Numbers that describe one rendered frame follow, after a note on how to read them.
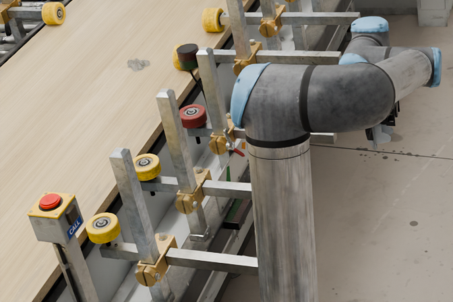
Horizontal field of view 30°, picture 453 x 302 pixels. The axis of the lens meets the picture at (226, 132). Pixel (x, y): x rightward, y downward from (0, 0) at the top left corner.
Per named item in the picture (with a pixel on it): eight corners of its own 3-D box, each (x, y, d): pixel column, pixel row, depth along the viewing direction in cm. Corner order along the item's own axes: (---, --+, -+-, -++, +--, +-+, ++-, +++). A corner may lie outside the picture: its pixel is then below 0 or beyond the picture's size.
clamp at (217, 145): (243, 129, 245) (240, 114, 242) (227, 156, 235) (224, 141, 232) (225, 127, 247) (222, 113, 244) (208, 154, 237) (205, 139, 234)
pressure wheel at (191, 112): (216, 135, 249) (209, 102, 243) (206, 152, 243) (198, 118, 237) (191, 134, 252) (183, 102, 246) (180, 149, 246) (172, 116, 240)
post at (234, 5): (265, 130, 266) (240, -10, 240) (262, 136, 263) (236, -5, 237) (255, 129, 267) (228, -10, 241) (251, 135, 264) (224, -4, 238)
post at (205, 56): (241, 189, 249) (212, 45, 223) (237, 196, 246) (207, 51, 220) (230, 188, 250) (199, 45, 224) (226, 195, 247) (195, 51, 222)
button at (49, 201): (65, 200, 161) (63, 193, 161) (55, 214, 158) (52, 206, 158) (48, 198, 163) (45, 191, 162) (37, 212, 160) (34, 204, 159)
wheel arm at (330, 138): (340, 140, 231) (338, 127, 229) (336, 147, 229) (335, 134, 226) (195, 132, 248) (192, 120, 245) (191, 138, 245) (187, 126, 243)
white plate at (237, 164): (251, 160, 252) (245, 132, 247) (221, 215, 233) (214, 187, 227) (249, 160, 252) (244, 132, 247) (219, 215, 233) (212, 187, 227)
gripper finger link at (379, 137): (391, 156, 222) (389, 127, 217) (369, 155, 224) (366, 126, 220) (393, 149, 225) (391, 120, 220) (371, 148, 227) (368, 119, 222)
